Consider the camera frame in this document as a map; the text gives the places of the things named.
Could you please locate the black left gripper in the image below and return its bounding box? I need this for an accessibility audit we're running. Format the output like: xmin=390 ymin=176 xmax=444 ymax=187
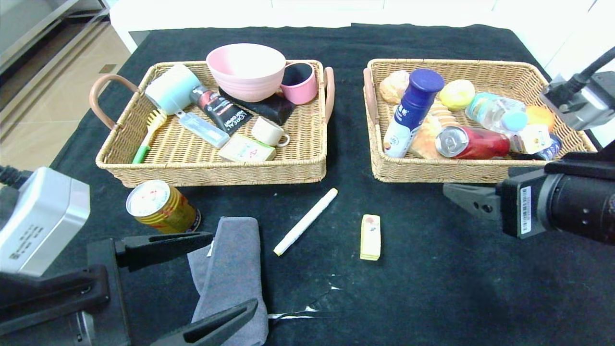
xmin=0 ymin=231 xmax=258 ymax=346

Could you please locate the grey towel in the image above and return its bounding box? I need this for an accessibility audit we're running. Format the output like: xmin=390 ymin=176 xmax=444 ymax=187
xmin=187 ymin=217 xmax=269 ymax=346

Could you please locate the small yellow eraser block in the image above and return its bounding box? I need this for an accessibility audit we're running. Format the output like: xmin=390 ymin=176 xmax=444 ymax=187
xmin=360 ymin=214 xmax=381 ymax=261

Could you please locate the brown round bun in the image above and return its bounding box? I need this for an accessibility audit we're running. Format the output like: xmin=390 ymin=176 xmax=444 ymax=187
xmin=379 ymin=70 xmax=410 ymax=105

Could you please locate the clear water bottle blue label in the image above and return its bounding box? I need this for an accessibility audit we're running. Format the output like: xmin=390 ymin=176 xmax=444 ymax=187
xmin=465 ymin=92 xmax=528 ymax=136

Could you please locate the rectangular wicker basket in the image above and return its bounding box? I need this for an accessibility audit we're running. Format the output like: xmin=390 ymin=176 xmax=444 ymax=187
xmin=89 ymin=59 xmax=335 ymax=187
xmin=363 ymin=58 xmax=599 ymax=184

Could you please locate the gold red drink can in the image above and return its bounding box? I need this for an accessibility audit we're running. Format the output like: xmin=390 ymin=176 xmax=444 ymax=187
xmin=126 ymin=180 xmax=201 ymax=235

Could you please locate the white marker pen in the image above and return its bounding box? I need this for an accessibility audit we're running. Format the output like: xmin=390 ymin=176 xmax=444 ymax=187
xmin=273 ymin=188 xmax=338 ymax=257

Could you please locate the green white card box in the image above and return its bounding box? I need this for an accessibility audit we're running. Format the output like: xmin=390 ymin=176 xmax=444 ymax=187
xmin=218 ymin=134 xmax=277 ymax=162

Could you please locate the yellow green brush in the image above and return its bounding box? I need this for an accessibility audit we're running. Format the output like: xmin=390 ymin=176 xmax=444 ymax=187
xmin=132 ymin=109 xmax=169 ymax=164

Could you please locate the small cream cup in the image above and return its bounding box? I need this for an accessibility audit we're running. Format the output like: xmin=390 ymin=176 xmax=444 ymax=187
xmin=251 ymin=116 xmax=291 ymax=148

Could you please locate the black cosmetic tube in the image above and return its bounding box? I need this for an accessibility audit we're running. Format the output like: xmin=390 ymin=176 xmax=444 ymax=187
xmin=190 ymin=86 xmax=253 ymax=135

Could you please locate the black pouch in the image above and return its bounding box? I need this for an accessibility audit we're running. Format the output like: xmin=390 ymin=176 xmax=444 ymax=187
xmin=219 ymin=87 xmax=296 ymax=126

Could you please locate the light blue cup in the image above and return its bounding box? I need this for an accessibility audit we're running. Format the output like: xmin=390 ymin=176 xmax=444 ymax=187
xmin=145 ymin=63 xmax=201 ymax=115

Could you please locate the pink bowl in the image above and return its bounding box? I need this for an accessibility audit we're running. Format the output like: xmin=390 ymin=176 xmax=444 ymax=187
xmin=206 ymin=44 xmax=287 ymax=102

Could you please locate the pink mug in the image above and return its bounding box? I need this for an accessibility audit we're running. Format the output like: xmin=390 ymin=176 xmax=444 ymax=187
xmin=280 ymin=62 xmax=319 ymax=105

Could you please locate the white table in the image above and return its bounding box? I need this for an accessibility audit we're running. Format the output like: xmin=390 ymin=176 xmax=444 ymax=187
xmin=109 ymin=0 xmax=517 ymax=53

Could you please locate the golden bread loaf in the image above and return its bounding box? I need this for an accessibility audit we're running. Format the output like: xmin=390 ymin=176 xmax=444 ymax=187
xmin=408 ymin=100 xmax=459 ymax=160

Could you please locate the blue white milk bottle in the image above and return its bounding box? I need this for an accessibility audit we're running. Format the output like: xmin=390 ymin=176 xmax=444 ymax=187
xmin=383 ymin=69 xmax=445 ymax=158

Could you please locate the steel shelf unit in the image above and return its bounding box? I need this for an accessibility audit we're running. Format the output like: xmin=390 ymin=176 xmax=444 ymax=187
xmin=0 ymin=0 xmax=112 ymax=77

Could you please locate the yellow round fruit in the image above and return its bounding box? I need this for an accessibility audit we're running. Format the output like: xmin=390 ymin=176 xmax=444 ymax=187
xmin=439 ymin=79 xmax=476 ymax=111

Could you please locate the small white yellow carton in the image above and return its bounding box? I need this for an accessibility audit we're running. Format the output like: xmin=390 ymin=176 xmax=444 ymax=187
xmin=514 ymin=124 xmax=552 ymax=154

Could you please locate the dark blue can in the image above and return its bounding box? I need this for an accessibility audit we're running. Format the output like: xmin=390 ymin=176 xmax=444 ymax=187
xmin=533 ymin=134 xmax=562 ymax=161

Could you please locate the orange fruit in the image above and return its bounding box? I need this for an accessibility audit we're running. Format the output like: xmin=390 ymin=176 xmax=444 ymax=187
xmin=526 ymin=105 xmax=556 ymax=131

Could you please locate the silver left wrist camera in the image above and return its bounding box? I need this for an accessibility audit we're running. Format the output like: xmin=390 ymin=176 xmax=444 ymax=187
xmin=0 ymin=167 xmax=91 ymax=277

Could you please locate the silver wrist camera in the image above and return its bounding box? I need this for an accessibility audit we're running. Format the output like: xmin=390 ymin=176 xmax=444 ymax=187
xmin=0 ymin=167 xmax=91 ymax=277
xmin=539 ymin=71 xmax=615 ymax=131

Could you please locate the black left camera cable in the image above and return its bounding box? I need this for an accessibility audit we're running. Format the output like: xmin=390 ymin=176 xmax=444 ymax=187
xmin=0 ymin=165 xmax=25 ymax=189

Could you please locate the black camera cable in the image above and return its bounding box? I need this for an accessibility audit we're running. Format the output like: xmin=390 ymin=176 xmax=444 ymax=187
xmin=567 ymin=46 xmax=615 ymax=94
xmin=0 ymin=165 xmax=25 ymax=189

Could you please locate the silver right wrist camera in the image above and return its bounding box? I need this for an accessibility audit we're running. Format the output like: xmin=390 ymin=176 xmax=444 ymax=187
xmin=539 ymin=71 xmax=615 ymax=131

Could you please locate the black right camera cable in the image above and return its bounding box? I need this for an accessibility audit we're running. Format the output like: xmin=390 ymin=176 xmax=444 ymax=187
xmin=567 ymin=46 xmax=615 ymax=94

